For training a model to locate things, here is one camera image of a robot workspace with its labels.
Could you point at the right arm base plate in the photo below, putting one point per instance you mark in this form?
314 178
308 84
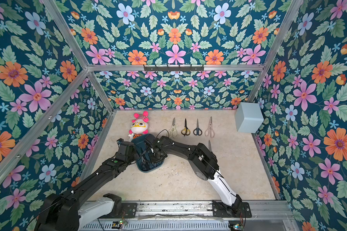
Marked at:
238 210

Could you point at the pink handled scissors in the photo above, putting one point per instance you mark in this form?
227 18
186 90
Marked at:
210 131

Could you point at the yellow black scissors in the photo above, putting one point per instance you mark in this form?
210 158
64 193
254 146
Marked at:
185 131

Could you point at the grey cube box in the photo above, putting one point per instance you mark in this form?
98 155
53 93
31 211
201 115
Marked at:
248 117

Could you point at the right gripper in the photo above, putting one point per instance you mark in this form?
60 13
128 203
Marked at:
154 153

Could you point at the pink white plush doll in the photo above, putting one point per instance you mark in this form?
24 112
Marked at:
139 125

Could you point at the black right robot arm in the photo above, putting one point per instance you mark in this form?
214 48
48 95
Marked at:
201 159

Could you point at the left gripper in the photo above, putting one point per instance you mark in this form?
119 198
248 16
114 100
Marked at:
134 150

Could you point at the teal plastic storage box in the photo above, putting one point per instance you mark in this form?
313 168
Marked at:
139 144

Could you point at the small black scissors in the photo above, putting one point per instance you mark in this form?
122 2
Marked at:
197 131

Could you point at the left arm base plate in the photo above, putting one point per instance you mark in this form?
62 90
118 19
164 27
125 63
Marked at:
123 210

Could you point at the black hook rail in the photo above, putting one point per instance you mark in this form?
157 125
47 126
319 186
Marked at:
169 68

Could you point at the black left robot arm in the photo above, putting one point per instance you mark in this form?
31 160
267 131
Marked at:
68 211

